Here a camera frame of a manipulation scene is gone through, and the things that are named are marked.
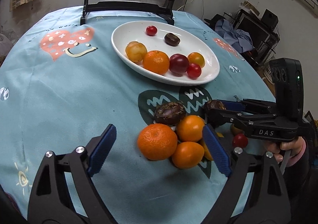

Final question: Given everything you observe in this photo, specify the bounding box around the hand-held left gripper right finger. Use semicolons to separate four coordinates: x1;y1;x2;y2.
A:
202;124;292;224

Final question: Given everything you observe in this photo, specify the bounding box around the white oval plate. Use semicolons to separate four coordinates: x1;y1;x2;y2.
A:
111;21;220;87

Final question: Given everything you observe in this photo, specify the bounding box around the golden yellow fruit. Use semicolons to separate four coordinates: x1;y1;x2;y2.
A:
125;41;148;63

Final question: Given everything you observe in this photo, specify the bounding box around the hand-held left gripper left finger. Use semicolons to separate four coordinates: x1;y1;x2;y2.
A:
28;124;117;224

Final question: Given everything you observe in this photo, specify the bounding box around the black speaker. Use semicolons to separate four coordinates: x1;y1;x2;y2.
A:
261;9;279;32

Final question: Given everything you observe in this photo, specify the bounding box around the blue clothing pile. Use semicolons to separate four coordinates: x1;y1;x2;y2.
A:
215;19;255;53

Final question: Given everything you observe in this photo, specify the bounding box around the person's right forearm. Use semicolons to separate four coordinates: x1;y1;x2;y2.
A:
286;137;318;205

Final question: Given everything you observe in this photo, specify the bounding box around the blue printed tablecloth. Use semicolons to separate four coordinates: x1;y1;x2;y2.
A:
0;5;306;224

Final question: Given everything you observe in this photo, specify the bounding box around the red cherry tomato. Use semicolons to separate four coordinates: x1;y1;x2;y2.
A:
232;134;249;148
186;63;202;80
145;25;158;37

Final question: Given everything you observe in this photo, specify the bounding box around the person's right hand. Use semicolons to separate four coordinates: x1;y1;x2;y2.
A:
264;137;306;165

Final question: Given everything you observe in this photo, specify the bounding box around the black monitor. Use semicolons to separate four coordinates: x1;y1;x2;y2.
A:
236;13;272;50

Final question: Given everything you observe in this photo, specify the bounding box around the smooth orange fruit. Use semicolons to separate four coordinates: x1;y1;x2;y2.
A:
171;141;205;169
176;115;206;142

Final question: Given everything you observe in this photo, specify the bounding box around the orange mandarin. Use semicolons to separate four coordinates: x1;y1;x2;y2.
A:
137;123;178;161
142;50;170;75

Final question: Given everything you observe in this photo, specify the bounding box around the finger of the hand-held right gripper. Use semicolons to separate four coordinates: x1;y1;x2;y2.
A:
205;108;277;134
221;98;277;114

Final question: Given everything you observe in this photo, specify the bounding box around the dark red plum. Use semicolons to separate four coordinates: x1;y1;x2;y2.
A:
169;53;190;75

